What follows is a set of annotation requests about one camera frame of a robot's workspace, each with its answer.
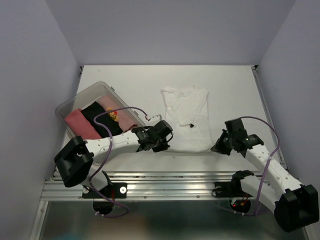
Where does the white printed t-shirt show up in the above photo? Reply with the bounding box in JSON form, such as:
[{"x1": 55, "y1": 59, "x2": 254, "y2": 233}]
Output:
[{"x1": 161, "y1": 85, "x2": 213, "y2": 154}]

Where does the clear plastic storage bin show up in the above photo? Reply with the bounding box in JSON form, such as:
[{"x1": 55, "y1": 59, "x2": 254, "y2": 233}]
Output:
[{"x1": 55, "y1": 80, "x2": 147, "y2": 167}]

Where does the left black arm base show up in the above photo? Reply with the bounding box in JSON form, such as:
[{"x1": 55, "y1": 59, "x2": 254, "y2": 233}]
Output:
[{"x1": 82, "y1": 170, "x2": 128, "y2": 200}]

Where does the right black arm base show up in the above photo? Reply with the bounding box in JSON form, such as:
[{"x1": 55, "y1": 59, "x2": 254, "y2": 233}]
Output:
[{"x1": 211, "y1": 170, "x2": 260, "y2": 198}]

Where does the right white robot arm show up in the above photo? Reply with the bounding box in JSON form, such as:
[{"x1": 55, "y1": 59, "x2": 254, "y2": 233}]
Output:
[{"x1": 211, "y1": 117, "x2": 320, "y2": 233}]

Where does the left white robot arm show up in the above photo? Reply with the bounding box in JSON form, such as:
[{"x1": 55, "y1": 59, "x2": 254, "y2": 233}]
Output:
[{"x1": 54, "y1": 120, "x2": 173, "y2": 197}]

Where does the rolled pink printed t-shirt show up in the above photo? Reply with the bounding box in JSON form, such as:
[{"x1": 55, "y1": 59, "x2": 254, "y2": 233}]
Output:
[{"x1": 98, "y1": 95, "x2": 138, "y2": 132}]

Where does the rolled black t-shirt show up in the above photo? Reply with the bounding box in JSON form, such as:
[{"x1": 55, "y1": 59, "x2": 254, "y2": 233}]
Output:
[{"x1": 80, "y1": 101, "x2": 123, "y2": 138}]

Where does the rolled red t-shirt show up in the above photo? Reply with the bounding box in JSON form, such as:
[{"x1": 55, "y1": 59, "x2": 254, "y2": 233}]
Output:
[{"x1": 64, "y1": 108, "x2": 102, "y2": 140}]

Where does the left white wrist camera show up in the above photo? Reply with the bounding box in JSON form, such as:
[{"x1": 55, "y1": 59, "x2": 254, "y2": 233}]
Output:
[{"x1": 145, "y1": 114, "x2": 163, "y2": 122}]

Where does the aluminium mounting rail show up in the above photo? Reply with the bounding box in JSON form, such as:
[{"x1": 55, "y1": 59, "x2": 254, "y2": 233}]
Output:
[{"x1": 40, "y1": 171, "x2": 235, "y2": 202}]

